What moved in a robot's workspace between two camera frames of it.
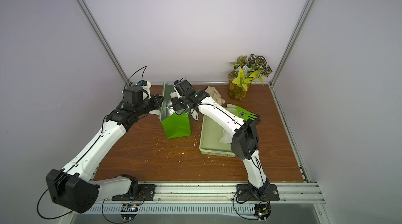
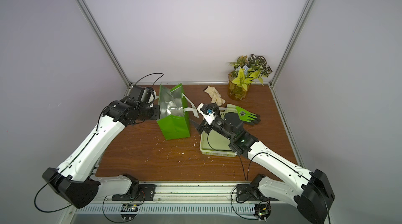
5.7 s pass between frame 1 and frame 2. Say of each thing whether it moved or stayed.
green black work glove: stayed
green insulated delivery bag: stayed
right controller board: stayed
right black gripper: moved
